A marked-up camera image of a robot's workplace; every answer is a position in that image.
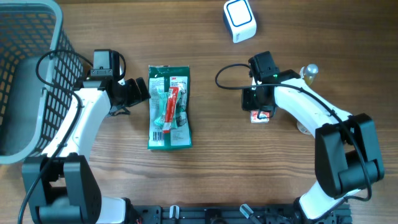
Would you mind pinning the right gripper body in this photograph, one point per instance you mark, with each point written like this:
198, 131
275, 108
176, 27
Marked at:
251, 100

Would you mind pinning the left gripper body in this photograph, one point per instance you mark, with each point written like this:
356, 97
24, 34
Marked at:
130, 94

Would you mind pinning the red tissue pack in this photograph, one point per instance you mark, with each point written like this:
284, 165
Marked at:
258, 116

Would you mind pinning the green 3M gloves package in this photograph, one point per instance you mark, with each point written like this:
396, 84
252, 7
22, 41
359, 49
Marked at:
164, 77

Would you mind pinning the red snack stick wrapper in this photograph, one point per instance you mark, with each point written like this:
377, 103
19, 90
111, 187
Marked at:
172, 99

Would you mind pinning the green lid white jar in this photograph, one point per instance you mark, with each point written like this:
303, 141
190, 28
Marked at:
303, 129

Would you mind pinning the yellow Vim dish soap bottle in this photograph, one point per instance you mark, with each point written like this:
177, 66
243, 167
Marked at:
308, 73

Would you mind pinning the mint green sachet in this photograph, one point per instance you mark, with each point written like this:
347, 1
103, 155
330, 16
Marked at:
159, 121

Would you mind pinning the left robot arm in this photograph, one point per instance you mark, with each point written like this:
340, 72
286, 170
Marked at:
60, 186

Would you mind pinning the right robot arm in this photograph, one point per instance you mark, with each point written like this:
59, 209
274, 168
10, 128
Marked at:
347, 153

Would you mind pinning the white barcode scanner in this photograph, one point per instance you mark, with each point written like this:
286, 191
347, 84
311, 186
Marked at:
239, 20

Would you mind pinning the grey plastic mesh basket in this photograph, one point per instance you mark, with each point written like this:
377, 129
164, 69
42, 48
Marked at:
36, 58

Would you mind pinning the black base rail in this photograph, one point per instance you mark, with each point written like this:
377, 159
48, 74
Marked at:
269, 214

